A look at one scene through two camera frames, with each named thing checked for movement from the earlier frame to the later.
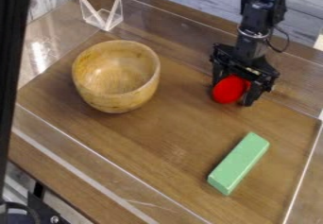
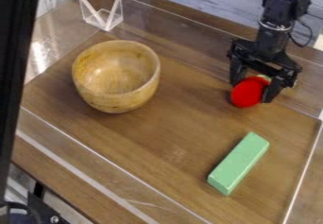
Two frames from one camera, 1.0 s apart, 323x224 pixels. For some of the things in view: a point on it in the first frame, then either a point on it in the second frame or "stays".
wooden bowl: (116, 75) stays
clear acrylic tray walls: (114, 111) stays
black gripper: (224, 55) → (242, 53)
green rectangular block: (228, 173) stays
